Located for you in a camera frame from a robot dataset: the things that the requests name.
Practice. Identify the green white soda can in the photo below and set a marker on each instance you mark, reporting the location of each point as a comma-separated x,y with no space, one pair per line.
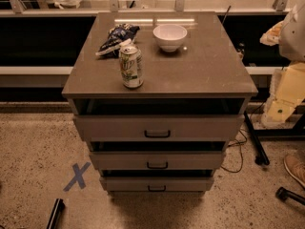
130,59

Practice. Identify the black caster leg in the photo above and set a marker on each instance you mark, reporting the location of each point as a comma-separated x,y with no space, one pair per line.
283,194

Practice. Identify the black bar bottom left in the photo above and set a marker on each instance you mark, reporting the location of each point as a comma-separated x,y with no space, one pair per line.
56,213

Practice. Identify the grey drawer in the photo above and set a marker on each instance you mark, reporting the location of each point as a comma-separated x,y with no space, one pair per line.
156,160
158,127
156,184

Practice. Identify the brown shoe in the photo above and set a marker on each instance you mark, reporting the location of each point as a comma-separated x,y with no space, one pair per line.
295,168

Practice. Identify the metal railing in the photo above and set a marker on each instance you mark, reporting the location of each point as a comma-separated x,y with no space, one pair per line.
152,0

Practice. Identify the grey drawer cabinet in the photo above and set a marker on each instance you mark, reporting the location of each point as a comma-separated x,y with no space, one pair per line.
204,76

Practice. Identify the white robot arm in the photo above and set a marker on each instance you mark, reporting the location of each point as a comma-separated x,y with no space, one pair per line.
287,88

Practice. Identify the blue tape cross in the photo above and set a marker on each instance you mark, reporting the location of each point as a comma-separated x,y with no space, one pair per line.
78,176

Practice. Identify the blue chip bag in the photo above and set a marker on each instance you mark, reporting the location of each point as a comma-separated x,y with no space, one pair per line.
117,36

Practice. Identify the black stand leg right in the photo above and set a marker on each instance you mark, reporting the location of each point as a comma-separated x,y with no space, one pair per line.
261,157

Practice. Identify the white ceramic bowl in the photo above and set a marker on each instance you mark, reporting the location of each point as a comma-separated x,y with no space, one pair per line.
169,37

